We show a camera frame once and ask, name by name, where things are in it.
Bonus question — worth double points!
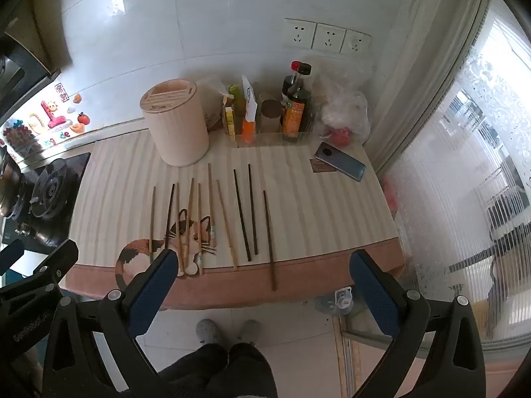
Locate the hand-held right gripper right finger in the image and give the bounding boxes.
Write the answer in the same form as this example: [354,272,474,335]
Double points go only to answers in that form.
[349,249,487,398]

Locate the brown jar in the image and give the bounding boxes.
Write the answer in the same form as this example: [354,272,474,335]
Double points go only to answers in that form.
[260,99,285,133]

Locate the orange white packet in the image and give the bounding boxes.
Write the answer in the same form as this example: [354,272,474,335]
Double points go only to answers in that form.
[241,75,259,146]

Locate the beige cylindrical utensil holder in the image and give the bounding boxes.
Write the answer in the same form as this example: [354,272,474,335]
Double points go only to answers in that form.
[139,78,210,167]

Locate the grey slipper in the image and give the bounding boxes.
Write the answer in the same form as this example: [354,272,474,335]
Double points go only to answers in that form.
[238,319,262,344]
[196,319,223,345]

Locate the group of colourful wall stickers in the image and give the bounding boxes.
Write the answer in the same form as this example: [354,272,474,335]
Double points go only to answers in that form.
[0,83,90,155]

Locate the dark brown chopstick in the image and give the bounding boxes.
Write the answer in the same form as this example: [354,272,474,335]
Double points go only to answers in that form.
[263,190,277,292]

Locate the frosted glass sliding door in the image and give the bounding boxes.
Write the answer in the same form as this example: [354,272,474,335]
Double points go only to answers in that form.
[365,0,531,353]

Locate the dark bottle orange label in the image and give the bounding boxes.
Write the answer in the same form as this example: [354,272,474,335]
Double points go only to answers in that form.
[282,63,313,142]

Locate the clear plastic tray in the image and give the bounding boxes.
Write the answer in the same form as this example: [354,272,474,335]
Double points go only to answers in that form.
[236,130,313,149]

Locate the dark bottle red cap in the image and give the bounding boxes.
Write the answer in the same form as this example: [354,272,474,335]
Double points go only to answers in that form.
[281,61,300,106]

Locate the grey smartphone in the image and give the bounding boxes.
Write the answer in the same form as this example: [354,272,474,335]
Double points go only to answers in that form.
[314,142,366,182]

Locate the striped cat print tablecloth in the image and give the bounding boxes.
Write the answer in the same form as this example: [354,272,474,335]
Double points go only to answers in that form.
[66,126,408,311]

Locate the yellow box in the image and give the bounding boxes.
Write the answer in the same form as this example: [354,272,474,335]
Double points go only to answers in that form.
[223,95,237,136]

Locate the red tomato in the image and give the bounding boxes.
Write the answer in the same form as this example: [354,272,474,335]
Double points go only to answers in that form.
[330,126,352,147]

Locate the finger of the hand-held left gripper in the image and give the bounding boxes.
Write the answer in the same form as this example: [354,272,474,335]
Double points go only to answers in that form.
[23,238,79,298]
[0,238,25,276]

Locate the black gas stove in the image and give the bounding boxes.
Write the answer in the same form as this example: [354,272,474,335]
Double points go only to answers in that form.
[0,153,91,254]

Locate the brownish plastic bag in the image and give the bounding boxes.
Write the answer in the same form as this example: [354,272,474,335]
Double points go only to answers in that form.
[204,77,230,130]

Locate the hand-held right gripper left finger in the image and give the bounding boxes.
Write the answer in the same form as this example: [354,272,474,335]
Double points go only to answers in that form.
[41,248,180,398]

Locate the person's legs dark trousers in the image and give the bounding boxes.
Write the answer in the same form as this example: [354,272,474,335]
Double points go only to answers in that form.
[158,341,278,398]

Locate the metal pot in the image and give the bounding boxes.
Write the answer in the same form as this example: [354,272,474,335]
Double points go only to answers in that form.
[0,147,26,218]

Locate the black range hood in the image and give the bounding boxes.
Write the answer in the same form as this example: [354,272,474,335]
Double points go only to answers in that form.
[0,40,62,119]

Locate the clear plastic bag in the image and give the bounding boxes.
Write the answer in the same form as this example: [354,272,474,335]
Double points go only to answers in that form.
[317,70,371,147]

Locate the white wall socket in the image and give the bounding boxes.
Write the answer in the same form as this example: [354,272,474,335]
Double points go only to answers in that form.
[285,18,317,49]
[312,23,346,53]
[340,29,372,56]

